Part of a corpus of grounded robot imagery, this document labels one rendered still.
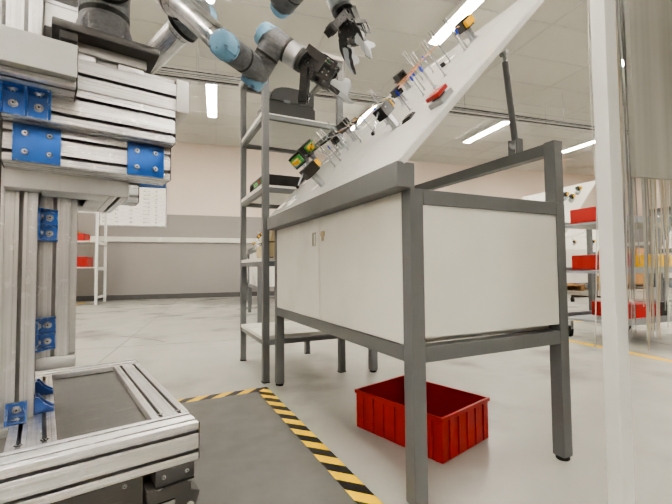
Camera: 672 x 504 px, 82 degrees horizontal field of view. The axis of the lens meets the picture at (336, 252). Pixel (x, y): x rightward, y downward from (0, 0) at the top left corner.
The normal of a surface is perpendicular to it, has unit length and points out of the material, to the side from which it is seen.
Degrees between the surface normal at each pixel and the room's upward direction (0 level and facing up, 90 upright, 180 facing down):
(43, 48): 90
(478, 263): 90
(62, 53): 90
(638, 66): 90
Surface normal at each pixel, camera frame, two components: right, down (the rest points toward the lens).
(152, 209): 0.29, -0.04
